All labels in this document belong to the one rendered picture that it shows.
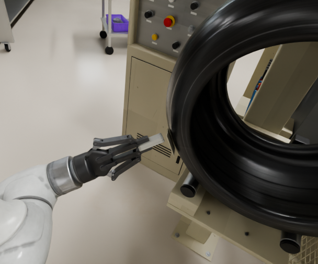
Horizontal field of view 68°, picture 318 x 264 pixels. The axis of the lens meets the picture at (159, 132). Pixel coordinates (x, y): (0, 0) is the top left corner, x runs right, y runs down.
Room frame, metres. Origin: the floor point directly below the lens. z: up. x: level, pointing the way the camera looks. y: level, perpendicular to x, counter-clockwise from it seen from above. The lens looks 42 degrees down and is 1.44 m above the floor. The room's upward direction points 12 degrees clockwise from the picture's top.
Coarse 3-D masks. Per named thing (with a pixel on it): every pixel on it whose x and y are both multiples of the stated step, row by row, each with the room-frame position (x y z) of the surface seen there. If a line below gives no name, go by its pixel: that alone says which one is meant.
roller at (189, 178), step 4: (188, 176) 0.43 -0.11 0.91; (192, 176) 0.43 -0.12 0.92; (188, 180) 0.41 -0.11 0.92; (192, 180) 0.41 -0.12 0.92; (196, 180) 0.42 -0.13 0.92; (184, 184) 0.40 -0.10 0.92; (188, 184) 0.40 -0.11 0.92; (192, 184) 0.40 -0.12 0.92; (196, 184) 0.40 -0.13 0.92; (180, 188) 0.40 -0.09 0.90; (184, 188) 0.39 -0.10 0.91; (188, 188) 0.39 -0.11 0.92; (192, 188) 0.39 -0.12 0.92; (196, 188) 0.40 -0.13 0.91; (184, 192) 0.39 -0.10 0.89; (188, 192) 0.38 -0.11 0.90; (192, 192) 0.38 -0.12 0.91; (196, 192) 0.39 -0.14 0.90; (188, 196) 0.38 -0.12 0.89; (192, 196) 0.38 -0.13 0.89
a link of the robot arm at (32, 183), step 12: (36, 168) 0.33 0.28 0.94; (12, 180) 0.30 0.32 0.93; (24, 180) 0.29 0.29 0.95; (36, 180) 0.30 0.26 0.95; (48, 180) 0.31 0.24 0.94; (0, 192) 0.27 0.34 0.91; (12, 192) 0.26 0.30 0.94; (24, 192) 0.26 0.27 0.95; (36, 192) 0.27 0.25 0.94; (48, 192) 0.29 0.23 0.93
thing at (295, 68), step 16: (288, 48) 0.70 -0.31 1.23; (304, 48) 0.69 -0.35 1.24; (272, 64) 0.71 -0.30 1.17; (288, 64) 0.70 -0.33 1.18; (304, 64) 0.68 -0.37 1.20; (272, 80) 0.70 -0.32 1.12; (288, 80) 0.69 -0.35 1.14; (304, 80) 0.67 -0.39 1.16; (256, 96) 0.71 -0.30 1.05; (272, 96) 0.69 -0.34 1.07; (288, 96) 0.68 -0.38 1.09; (256, 112) 0.70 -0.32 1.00; (272, 112) 0.68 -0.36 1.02; (288, 112) 0.67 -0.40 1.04; (272, 128) 0.67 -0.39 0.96; (192, 224) 0.71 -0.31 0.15
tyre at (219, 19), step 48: (240, 0) 0.43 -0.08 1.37; (288, 0) 0.38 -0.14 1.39; (192, 48) 0.43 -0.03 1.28; (240, 48) 0.38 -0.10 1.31; (192, 96) 0.40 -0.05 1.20; (192, 144) 0.39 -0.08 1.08; (240, 144) 0.59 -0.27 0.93; (288, 144) 0.58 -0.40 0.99; (240, 192) 0.42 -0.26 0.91; (288, 192) 0.43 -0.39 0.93
